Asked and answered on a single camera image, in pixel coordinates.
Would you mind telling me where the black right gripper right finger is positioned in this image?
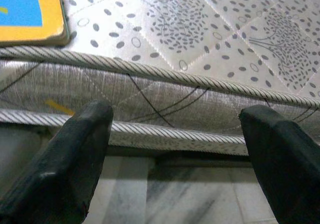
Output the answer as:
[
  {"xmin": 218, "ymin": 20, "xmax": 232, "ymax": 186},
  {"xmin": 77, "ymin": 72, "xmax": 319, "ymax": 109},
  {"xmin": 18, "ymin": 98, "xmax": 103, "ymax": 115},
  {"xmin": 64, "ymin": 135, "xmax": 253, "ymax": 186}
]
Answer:
[{"xmin": 239, "ymin": 104, "xmax": 320, "ymax": 224}]

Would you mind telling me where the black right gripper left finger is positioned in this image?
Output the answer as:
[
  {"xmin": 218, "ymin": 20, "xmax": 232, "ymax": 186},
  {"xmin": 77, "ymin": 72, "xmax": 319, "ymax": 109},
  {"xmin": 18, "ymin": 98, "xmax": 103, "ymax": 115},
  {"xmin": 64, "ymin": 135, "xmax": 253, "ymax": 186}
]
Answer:
[{"xmin": 0, "ymin": 99, "xmax": 115, "ymax": 224}]

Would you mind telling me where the yellow and blue children's book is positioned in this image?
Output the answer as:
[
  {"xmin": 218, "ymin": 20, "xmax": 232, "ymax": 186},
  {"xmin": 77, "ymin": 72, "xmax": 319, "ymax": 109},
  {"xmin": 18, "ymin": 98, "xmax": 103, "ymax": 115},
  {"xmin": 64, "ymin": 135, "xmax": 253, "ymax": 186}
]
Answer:
[{"xmin": 0, "ymin": 0, "xmax": 70, "ymax": 47}]

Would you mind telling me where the grey quilted mattress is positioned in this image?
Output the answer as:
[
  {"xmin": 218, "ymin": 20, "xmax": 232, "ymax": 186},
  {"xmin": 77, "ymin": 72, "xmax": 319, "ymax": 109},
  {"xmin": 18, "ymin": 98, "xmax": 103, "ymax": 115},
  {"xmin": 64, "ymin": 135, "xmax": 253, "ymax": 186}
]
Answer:
[{"xmin": 0, "ymin": 0, "xmax": 320, "ymax": 157}]

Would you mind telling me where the dark bed frame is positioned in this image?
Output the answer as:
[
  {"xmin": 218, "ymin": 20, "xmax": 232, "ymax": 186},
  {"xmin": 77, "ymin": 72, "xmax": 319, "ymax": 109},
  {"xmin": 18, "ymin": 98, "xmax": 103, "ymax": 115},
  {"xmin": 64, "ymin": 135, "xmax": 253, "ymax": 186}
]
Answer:
[{"xmin": 107, "ymin": 143, "xmax": 253, "ymax": 170}]

